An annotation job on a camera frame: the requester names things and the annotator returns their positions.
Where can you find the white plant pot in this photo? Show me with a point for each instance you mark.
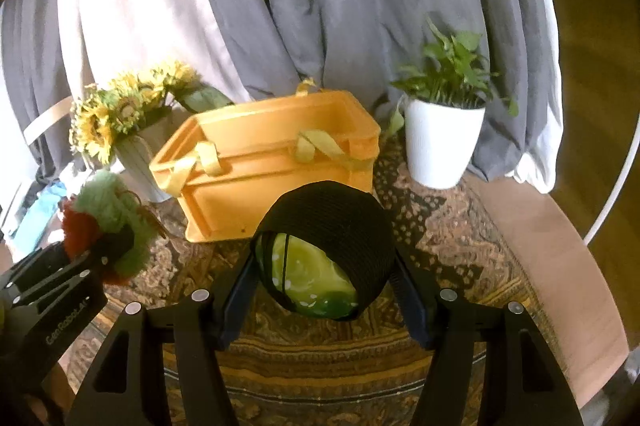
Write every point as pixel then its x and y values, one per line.
pixel 442 146

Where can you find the grey ribbed vase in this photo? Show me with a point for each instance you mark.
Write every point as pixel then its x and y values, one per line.
pixel 142 166

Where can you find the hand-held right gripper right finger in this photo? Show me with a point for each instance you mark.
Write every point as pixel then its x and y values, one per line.
pixel 412 306

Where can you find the black and green soft ball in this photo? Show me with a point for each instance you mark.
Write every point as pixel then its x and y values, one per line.
pixel 330 216

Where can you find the white curtain lining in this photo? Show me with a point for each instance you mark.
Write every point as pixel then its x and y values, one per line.
pixel 545 106

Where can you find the sunflower bouquet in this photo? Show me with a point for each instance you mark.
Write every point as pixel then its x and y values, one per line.
pixel 115 106

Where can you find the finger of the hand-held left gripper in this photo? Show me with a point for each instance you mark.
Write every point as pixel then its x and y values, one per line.
pixel 35 263
pixel 75 278

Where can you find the green leafy plant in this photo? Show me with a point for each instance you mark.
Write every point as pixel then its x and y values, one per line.
pixel 450 76

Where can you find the white hoop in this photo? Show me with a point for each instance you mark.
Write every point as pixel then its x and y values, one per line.
pixel 612 193

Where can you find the patterned rug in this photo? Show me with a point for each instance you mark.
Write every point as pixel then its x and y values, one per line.
pixel 320 371

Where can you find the red and green plush toy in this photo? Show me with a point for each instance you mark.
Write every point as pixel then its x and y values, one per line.
pixel 112 211

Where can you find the beige curtain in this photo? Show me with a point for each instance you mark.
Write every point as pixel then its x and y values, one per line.
pixel 135 6

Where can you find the blue cloth pack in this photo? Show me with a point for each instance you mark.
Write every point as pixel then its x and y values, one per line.
pixel 42 211

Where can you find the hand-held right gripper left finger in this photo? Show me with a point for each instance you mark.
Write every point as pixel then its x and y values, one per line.
pixel 235 301

